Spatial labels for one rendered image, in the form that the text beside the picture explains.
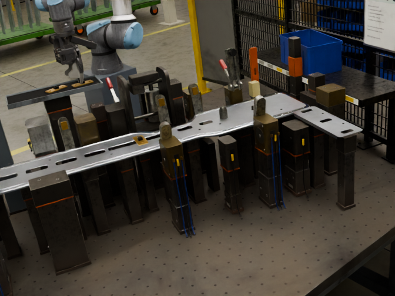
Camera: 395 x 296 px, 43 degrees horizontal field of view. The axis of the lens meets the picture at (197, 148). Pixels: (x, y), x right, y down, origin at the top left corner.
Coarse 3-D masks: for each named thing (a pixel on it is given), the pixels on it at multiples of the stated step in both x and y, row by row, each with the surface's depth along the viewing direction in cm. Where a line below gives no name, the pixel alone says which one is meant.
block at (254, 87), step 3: (252, 81) 208; (255, 81) 208; (249, 84) 208; (252, 84) 206; (255, 84) 206; (258, 84) 207; (249, 87) 208; (252, 87) 206; (255, 87) 206; (258, 87) 207; (249, 90) 209; (252, 90) 207; (255, 90) 207; (258, 90) 208; (249, 93) 210; (252, 93) 207; (255, 93) 208; (258, 93) 208; (252, 96) 208; (255, 96) 208
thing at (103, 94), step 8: (88, 72) 239; (120, 72) 232; (128, 72) 235; (136, 72) 238; (104, 80) 228; (112, 80) 231; (104, 88) 229; (88, 96) 243; (96, 96) 235; (104, 96) 230; (112, 96) 233; (136, 96) 241; (88, 104) 246; (104, 104) 231; (136, 104) 242; (136, 112) 244; (136, 120) 245; (144, 120) 248
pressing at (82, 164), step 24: (264, 96) 208; (288, 96) 205; (192, 120) 194; (216, 120) 191; (240, 120) 188; (96, 144) 184; (120, 144) 182; (144, 144) 179; (0, 168) 175; (24, 168) 173; (48, 168) 171; (72, 168) 169; (0, 192) 160
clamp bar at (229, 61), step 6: (234, 48) 201; (228, 54) 201; (234, 54) 199; (228, 60) 202; (234, 60) 203; (228, 66) 203; (234, 66) 204; (228, 72) 205; (234, 72) 205; (234, 78) 205; (234, 90) 205
